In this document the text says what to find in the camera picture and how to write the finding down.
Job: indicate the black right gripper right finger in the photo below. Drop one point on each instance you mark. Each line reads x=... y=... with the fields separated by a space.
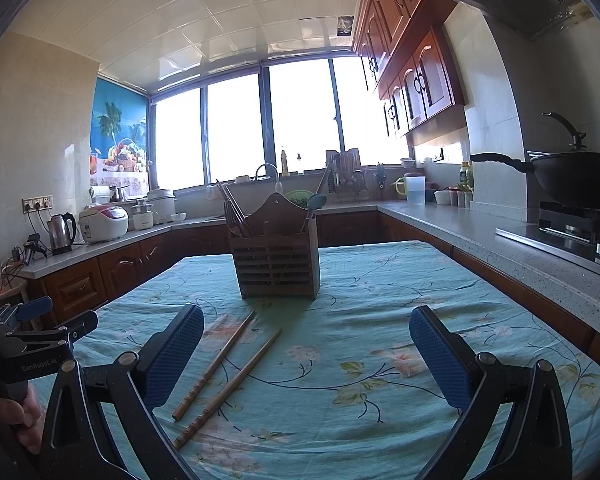
x=449 y=359

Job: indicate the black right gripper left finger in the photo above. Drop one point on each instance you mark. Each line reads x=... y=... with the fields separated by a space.
x=162 y=359

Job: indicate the brown wooden chopstick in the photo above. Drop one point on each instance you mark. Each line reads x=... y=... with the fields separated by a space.
x=232 y=212

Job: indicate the person's left hand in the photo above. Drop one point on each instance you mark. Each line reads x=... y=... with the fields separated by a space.
x=27 y=417

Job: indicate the light wooden chopstick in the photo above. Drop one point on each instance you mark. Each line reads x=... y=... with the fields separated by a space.
x=188 y=400
x=221 y=397

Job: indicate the stainless electric kettle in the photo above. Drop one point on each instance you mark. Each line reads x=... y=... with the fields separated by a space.
x=62 y=232

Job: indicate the teal floral tablecloth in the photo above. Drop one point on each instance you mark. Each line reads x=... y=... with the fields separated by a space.
x=340 y=391

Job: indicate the white pink rice cooker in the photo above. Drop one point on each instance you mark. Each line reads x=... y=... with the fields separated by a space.
x=103 y=223

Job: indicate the white electric cooker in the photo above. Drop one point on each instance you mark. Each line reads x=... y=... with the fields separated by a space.
x=156 y=208

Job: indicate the wooden utensil holder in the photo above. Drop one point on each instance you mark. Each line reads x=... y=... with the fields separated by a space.
x=272 y=257

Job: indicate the clear measuring jug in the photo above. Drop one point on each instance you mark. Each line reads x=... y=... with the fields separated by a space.
x=412 y=187

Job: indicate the yellow oil bottle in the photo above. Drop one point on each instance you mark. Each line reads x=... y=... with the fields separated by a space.
x=466 y=176

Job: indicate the gas stove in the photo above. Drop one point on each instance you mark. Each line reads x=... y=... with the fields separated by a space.
x=572 y=234

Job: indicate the chrome sink faucet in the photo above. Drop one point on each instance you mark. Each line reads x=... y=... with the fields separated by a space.
x=269 y=171

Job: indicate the green spoon in holder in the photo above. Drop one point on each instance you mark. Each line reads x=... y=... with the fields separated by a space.
x=315 y=202

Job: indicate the green colander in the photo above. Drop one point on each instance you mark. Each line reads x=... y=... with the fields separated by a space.
x=299 y=197

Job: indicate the tropical fruit poster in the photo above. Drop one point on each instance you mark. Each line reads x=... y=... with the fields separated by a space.
x=118 y=139

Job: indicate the wooden upper cabinets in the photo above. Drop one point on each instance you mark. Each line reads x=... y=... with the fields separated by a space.
x=408 y=64

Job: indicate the wall power socket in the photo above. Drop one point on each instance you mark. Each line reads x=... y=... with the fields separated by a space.
x=37 y=203

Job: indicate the black wok with handle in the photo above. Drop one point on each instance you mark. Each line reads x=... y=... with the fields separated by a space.
x=571 y=178

